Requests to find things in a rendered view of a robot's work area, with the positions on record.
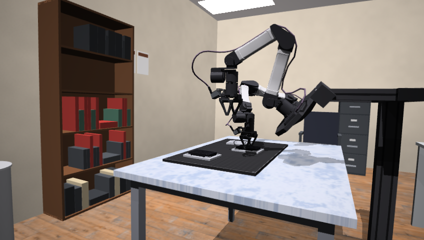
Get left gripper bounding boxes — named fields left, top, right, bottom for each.
left=212, top=82, right=243, bottom=116

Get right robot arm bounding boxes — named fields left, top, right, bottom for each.
left=232, top=80, right=298, bottom=124

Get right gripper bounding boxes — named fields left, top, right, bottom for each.
left=234, top=122, right=258, bottom=150

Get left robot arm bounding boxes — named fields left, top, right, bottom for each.
left=210, top=24, right=298, bottom=126

